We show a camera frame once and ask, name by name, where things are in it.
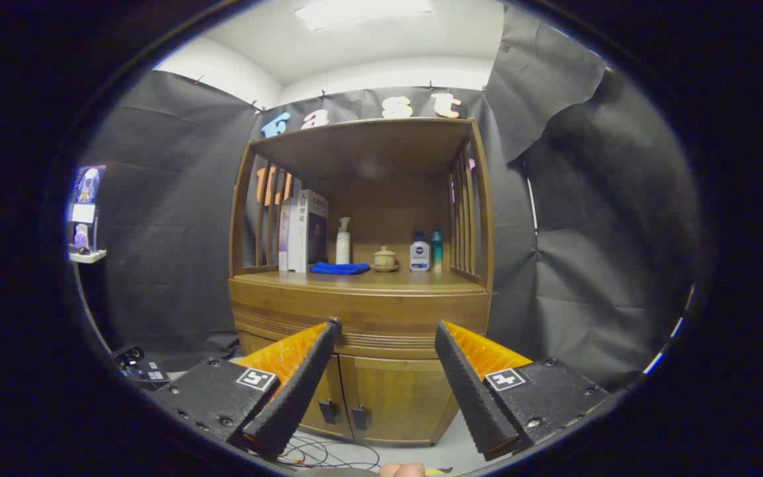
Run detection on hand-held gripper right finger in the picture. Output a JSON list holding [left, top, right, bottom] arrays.
[[434, 320, 611, 462]]

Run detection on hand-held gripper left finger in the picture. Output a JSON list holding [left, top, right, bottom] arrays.
[[156, 318, 342, 461]]

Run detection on wooden drawer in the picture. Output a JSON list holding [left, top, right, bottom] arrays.
[[229, 278, 491, 358]]

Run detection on wooden cabinet door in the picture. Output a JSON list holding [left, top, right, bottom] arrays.
[[338, 356, 458, 446], [299, 354, 354, 439]]

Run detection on wooden countertop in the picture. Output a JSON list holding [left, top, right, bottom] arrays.
[[232, 268, 488, 295]]

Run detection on wooden cabinet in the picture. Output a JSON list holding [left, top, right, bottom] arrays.
[[228, 118, 495, 446]]

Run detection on blue folded cloth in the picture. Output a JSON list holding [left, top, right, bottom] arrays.
[[310, 262, 371, 275]]

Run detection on white lotion bottle blue cap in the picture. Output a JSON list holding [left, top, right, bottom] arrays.
[[409, 231, 431, 272]]

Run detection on white pump bottle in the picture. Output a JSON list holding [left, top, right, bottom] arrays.
[[335, 217, 352, 265]]

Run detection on thin pale purple book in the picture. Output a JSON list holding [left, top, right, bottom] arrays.
[[278, 199, 291, 271]]

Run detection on beige lidded teacup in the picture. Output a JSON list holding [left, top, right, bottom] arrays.
[[371, 246, 399, 272]]

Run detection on thick white book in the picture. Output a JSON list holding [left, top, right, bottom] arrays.
[[287, 190, 329, 274]]

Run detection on black electronic device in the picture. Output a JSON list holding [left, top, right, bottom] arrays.
[[113, 344, 170, 392]]

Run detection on lit picture panel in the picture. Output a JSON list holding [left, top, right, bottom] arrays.
[[70, 166, 105, 249]]

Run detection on ceiling light panel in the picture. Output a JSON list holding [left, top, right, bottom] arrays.
[[294, 0, 434, 32]]

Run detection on black floor cables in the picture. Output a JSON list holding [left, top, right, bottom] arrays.
[[276, 434, 382, 471]]

